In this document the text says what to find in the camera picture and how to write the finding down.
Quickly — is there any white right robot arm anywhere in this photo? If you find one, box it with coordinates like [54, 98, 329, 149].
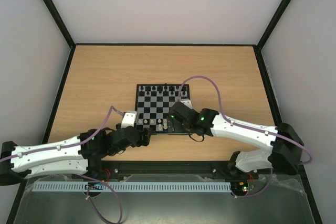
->
[167, 100, 304, 178]

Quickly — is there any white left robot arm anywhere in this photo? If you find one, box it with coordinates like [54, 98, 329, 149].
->
[1, 126, 153, 186]

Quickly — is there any black and grey chessboard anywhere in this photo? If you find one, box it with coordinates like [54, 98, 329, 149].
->
[134, 83, 190, 135]

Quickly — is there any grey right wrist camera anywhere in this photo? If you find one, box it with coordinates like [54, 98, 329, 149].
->
[180, 99, 193, 109]

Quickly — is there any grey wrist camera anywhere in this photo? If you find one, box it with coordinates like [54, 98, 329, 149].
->
[180, 99, 193, 109]
[121, 110, 138, 128]

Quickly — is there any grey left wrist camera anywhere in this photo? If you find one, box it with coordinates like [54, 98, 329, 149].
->
[121, 110, 138, 128]

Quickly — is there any black front aluminium rail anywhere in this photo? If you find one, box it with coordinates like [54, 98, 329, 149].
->
[23, 159, 305, 183]

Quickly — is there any light blue cable duct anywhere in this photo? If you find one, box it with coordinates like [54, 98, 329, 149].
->
[32, 182, 232, 193]

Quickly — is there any black left frame post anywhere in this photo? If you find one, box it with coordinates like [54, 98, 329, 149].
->
[43, 0, 75, 49]

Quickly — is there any black frame post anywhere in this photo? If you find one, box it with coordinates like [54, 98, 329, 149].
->
[257, 0, 291, 50]
[43, 0, 75, 49]

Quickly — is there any black right frame post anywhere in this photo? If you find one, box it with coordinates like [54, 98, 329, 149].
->
[257, 0, 291, 50]

